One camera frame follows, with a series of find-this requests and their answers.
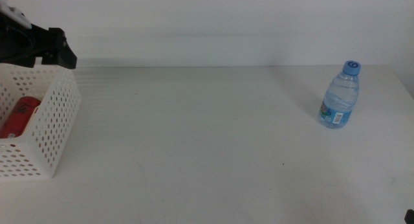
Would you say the white perforated plastic basket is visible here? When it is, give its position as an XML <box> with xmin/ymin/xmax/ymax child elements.
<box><xmin>0</xmin><ymin>63</ymin><xmax>82</xmax><ymax>180</ymax></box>

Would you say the red cola can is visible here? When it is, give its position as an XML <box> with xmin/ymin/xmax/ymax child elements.
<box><xmin>0</xmin><ymin>96</ymin><xmax>42</xmax><ymax>139</ymax></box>

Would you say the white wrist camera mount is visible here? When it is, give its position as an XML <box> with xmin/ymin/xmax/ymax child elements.
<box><xmin>0</xmin><ymin>0</ymin><xmax>32</xmax><ymax>30</ymax></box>

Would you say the small water bottle blue cap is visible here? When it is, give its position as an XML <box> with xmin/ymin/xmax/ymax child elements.
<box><xmin>318</xmin><ymin>60</ymin><xmax>362</xmax><ymax>129</ymax></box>

